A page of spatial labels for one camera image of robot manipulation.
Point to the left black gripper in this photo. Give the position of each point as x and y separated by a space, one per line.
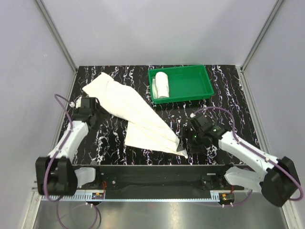
94 117

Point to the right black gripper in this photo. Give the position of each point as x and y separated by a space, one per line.
190 140

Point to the white towel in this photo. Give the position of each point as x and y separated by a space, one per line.
145 129
160 86

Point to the green plastic tray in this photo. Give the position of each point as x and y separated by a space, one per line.
186 83

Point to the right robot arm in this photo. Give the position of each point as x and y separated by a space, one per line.
261 163

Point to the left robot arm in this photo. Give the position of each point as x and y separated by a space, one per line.
55 174

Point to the black marble pattern mat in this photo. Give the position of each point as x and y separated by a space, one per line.
106 146

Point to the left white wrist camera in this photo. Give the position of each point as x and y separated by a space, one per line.
75 104

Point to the left aluminium frame post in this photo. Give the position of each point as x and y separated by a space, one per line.
55 33

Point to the aluminium frame post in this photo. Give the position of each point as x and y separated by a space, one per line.
55 33
271 17

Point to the white slotted cable duct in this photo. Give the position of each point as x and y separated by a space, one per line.
85 196

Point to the right aluminium frame post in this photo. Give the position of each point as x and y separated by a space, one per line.
271 17

